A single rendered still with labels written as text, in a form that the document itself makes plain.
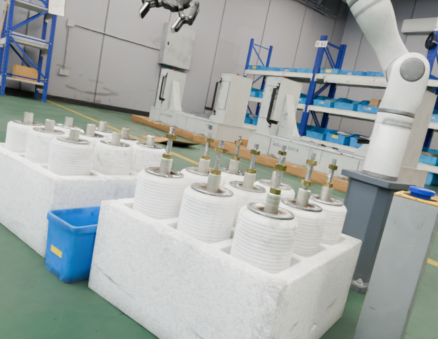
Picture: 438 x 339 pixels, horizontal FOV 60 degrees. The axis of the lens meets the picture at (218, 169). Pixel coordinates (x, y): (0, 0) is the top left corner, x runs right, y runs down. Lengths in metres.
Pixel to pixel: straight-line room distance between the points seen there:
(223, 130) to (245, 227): 3.54
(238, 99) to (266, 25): 5.28
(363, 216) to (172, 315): 0.61
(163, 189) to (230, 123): 3.48
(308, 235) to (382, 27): 0.65
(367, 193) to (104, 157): 0.68
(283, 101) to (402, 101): 2.58
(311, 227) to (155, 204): 0.28
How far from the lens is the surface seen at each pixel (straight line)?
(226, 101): 4.08
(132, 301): 0.72
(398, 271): 0.71
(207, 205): 0.61
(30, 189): 0.96
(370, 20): 1.12
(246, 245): 0.57
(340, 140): 6.17
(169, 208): 0.70
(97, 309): 0.75
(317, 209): 0.69
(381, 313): 0.74
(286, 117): 3.55
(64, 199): 0.89
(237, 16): 8.75
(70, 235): 0.78
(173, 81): 5.30
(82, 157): 0.92
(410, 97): 1.09
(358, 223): 1.08
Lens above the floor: 0.39
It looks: 9 degrees down
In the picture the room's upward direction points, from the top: 12 degrees clockwise
